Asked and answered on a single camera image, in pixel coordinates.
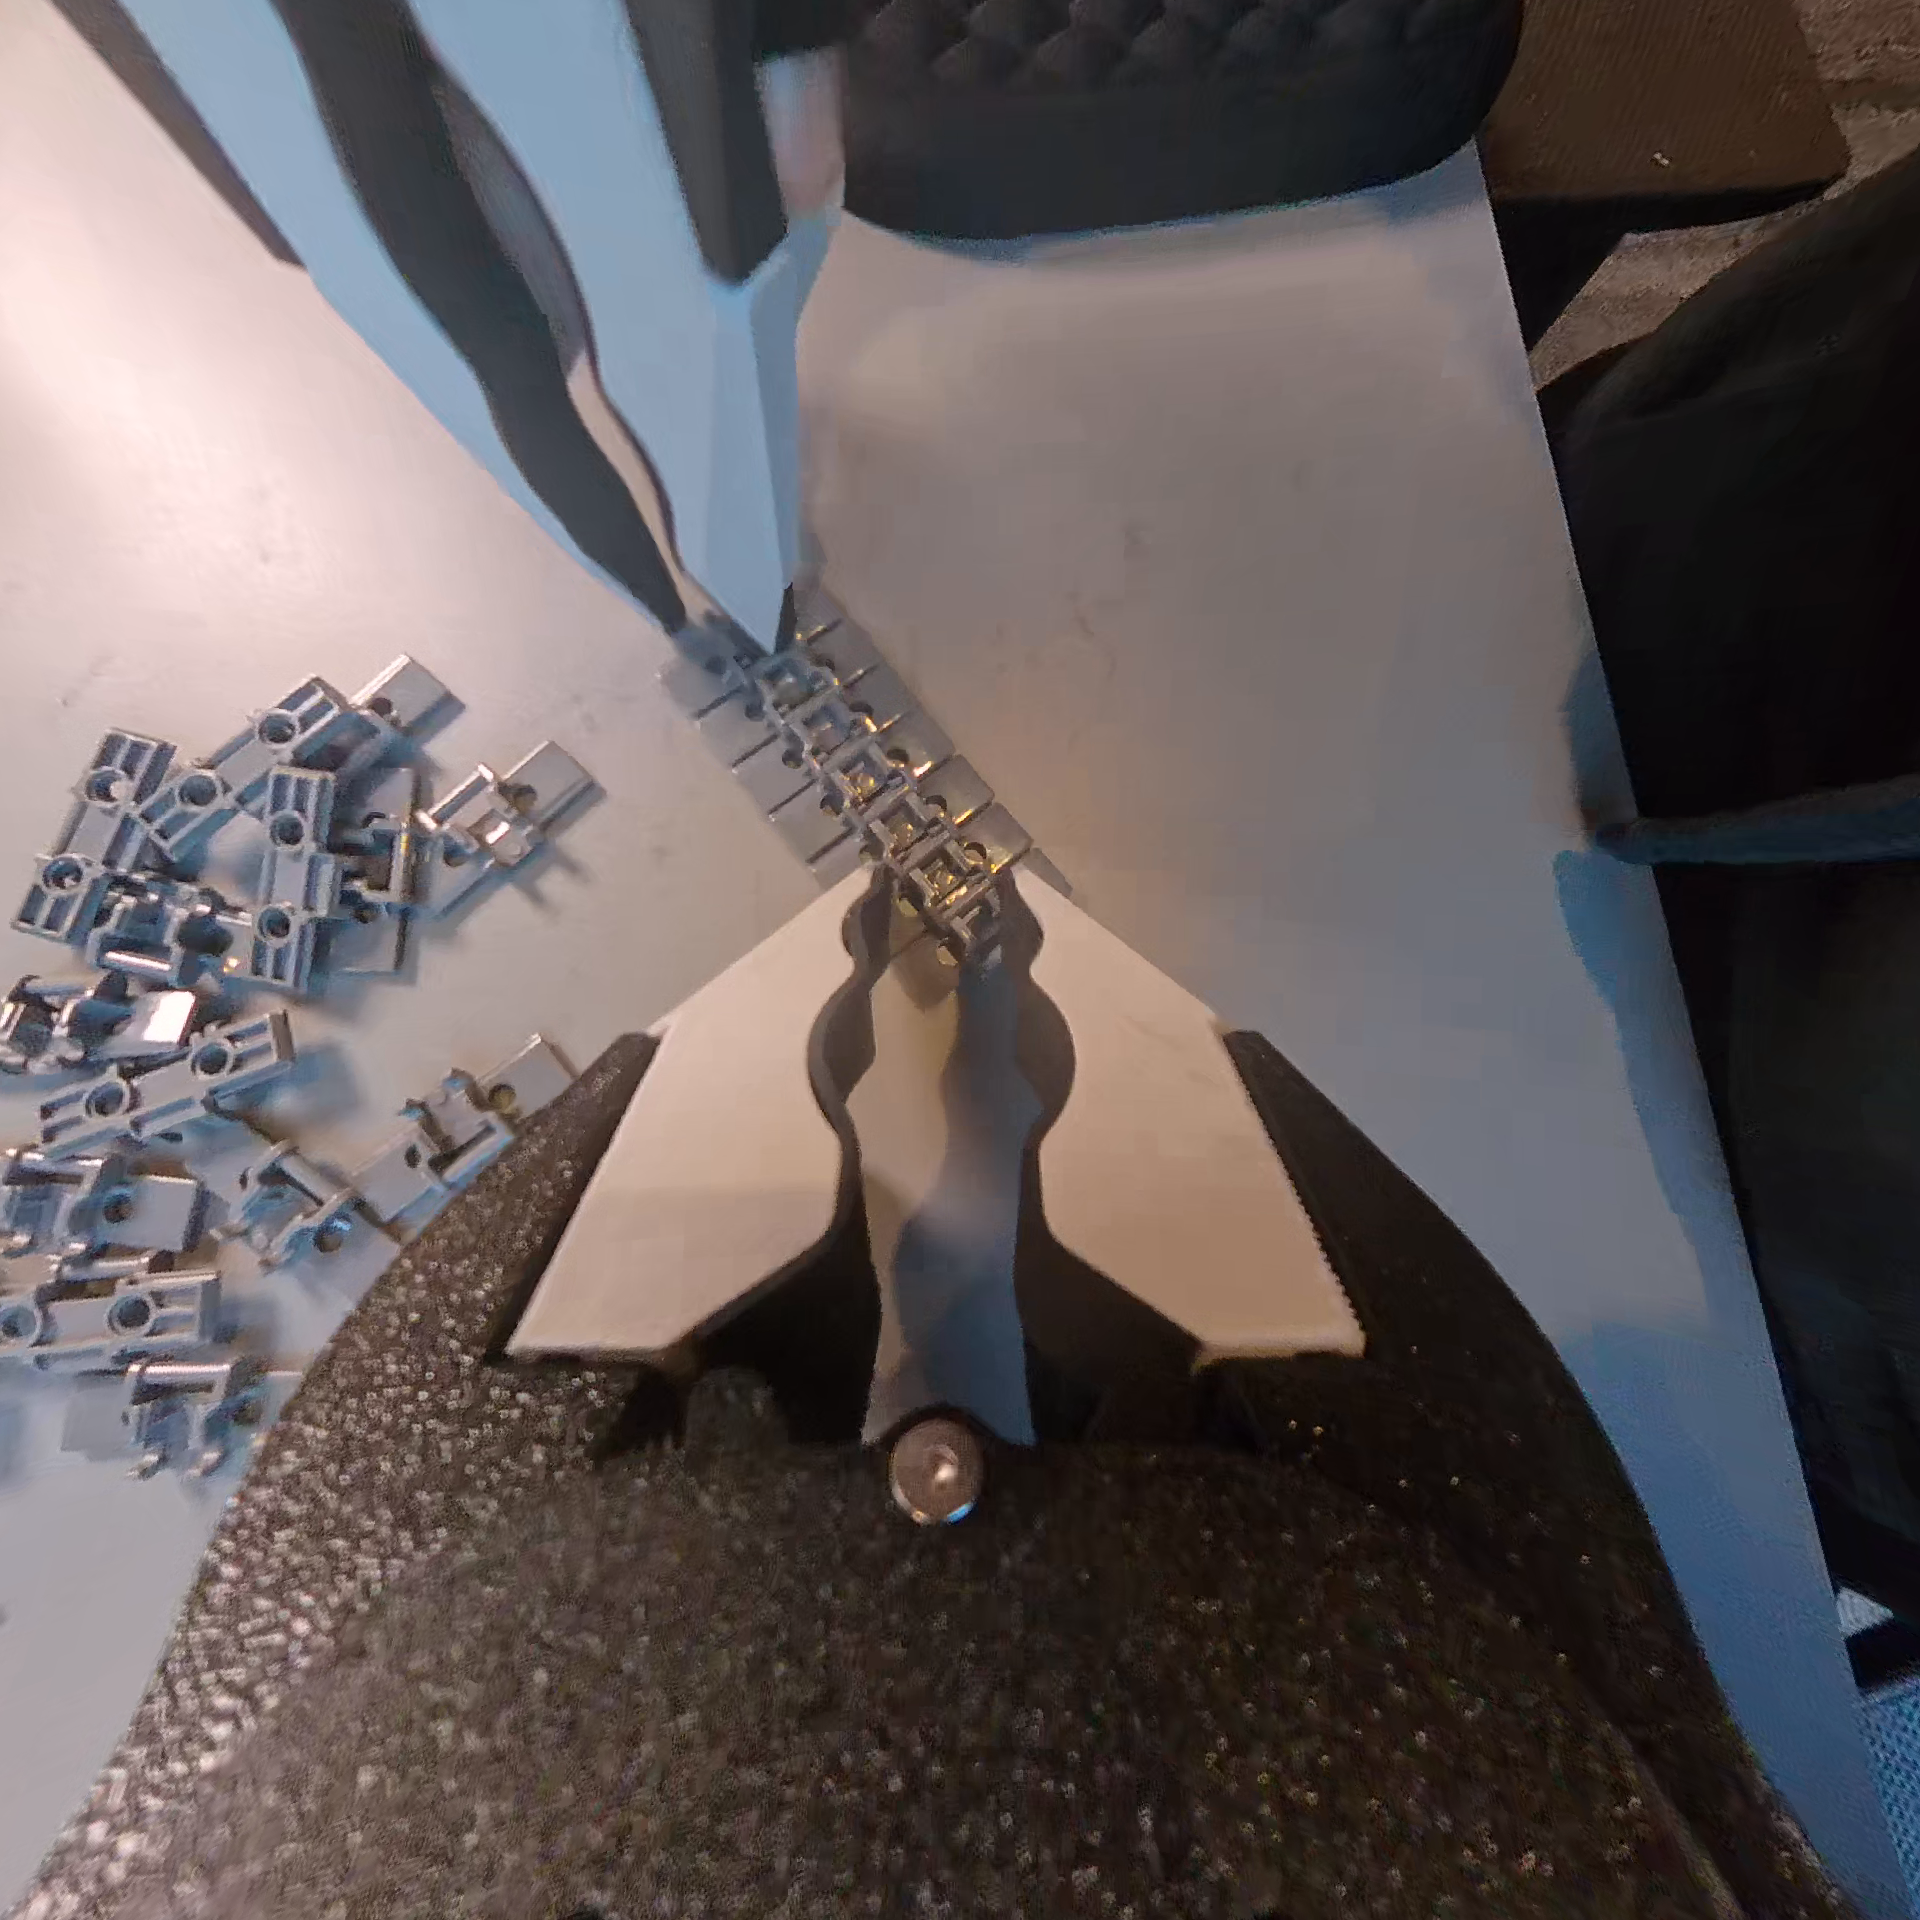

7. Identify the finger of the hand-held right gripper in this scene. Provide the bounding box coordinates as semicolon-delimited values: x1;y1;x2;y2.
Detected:
122;0;698;634
407;0;845;641

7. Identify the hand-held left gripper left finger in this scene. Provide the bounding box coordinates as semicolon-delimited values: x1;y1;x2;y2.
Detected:
507;870;887;1366

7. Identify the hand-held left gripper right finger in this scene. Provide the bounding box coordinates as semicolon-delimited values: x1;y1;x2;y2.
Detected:
1008;870;1371;1370

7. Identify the assembled grey track chain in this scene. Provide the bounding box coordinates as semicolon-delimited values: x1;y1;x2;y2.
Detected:
656;581;1073;968

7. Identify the pile of grey track links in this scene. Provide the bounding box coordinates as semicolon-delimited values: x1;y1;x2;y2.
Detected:
0;651;603;1486

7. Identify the grey desk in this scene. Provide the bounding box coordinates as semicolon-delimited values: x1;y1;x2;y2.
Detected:
0;0;1911;1920

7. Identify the person's right hand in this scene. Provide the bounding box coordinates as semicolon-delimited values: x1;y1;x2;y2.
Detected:
765;45;845;236

